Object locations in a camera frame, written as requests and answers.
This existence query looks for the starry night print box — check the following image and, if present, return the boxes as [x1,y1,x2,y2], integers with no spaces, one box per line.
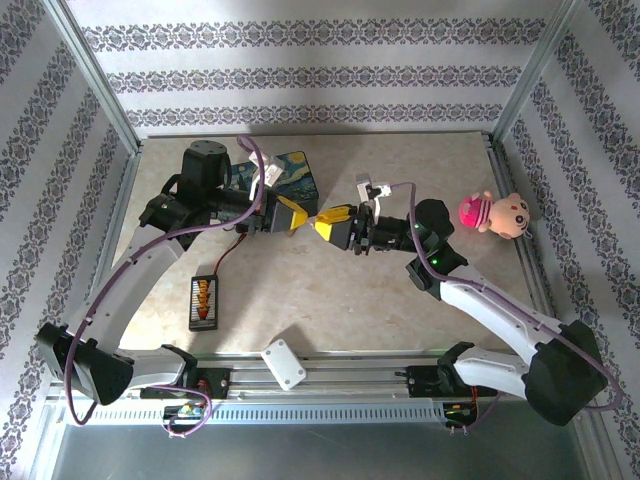
[227,148,321,214]

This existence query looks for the pink plush doll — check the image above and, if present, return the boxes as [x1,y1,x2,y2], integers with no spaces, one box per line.
[458,189,534,243]

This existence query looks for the black battery tester board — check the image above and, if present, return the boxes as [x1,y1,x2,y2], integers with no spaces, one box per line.
[188,275,222,333]

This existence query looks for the white plastic box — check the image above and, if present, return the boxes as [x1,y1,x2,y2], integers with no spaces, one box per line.
[259,338,308,393]

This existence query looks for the small controller board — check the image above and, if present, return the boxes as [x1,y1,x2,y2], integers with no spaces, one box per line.
[443,401,480,421]
[163,403,206,421]

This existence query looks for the grey metal sheet panel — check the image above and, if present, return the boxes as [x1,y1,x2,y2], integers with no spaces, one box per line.
[48,422,592,480]

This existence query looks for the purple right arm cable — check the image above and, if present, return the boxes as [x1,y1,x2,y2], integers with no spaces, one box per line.
[387,180,625,436]

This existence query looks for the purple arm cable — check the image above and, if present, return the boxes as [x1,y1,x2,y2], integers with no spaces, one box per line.
[63,133,267,440]
[387,180,625,436]

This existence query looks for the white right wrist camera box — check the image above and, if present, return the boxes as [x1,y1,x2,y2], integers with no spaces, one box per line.
[355,171,394,214]

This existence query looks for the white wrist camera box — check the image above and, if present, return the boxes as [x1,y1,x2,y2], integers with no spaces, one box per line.
[247,151,288,189]
[355,171,394,214]

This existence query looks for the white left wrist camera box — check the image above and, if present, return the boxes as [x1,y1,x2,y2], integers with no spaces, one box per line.
[247,151,288,189]

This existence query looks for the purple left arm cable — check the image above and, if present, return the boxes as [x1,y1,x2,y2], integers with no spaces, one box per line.
[63,133,267,440]

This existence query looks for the red black battery wire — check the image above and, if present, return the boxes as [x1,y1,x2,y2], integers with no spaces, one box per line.
[214,231,250,280]

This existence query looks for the aluminium extrusion frame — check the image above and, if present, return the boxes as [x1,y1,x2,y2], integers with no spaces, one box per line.
[37,0,619,427]

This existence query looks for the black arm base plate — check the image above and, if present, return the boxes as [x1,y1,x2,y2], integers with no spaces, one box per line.
[139,366,233,402]
[406,364,497,401]

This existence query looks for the slotted grey cable duct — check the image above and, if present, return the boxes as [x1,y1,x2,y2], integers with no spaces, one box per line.
[60,399,450,427]

